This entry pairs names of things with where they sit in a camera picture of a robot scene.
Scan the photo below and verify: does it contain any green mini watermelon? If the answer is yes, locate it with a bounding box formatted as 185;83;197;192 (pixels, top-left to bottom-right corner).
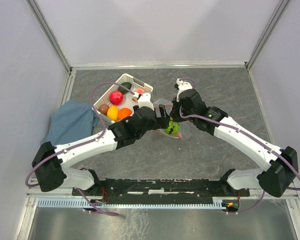
163;120;180;135

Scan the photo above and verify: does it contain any clear zip top bag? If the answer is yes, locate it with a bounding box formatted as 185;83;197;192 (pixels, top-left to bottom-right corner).
153;98;192;141

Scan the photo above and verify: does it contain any orange fruit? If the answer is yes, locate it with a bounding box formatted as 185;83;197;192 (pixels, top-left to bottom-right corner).
118;107;132;121

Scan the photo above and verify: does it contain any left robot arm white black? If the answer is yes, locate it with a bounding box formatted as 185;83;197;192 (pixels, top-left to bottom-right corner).
31;105;170;195

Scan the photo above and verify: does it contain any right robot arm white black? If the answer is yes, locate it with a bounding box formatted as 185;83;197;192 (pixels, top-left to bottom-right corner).
170;86;299;198

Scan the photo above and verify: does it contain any pink yellow peach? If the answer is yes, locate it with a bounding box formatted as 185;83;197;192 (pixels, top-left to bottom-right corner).
133;88;145;102

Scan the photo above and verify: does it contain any white perforated plastic basket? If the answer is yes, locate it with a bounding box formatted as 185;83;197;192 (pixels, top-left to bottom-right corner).
94;73;153;124

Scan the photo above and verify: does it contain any dark green avocado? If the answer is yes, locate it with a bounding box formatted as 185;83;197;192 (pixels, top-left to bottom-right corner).
117;82;132;95

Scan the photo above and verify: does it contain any yellow lemon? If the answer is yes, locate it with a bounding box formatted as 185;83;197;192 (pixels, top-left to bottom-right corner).
106;105;119;121

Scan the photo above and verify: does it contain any brown kiwi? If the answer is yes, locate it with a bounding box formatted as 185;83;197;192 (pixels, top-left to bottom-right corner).
98;104;110;116

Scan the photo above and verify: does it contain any blue cloth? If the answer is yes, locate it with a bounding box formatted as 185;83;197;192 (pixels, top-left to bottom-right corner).
41;99;99;146

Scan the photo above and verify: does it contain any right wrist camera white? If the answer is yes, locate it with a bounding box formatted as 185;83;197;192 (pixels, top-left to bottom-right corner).
174;77;196;92

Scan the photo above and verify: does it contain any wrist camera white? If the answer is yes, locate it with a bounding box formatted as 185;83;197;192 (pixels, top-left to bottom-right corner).
132;91;155;110
174;77;196;92

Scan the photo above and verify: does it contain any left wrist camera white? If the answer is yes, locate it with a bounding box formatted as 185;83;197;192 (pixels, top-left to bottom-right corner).
132;91;155;110

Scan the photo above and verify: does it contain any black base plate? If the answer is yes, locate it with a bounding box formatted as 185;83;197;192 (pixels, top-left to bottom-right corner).
82;178;250;204

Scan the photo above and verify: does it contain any light blue cable duct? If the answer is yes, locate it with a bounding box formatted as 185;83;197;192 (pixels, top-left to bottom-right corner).
36;197;234;210

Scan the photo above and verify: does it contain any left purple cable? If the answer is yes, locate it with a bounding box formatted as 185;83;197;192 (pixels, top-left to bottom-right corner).
24;81;137;216

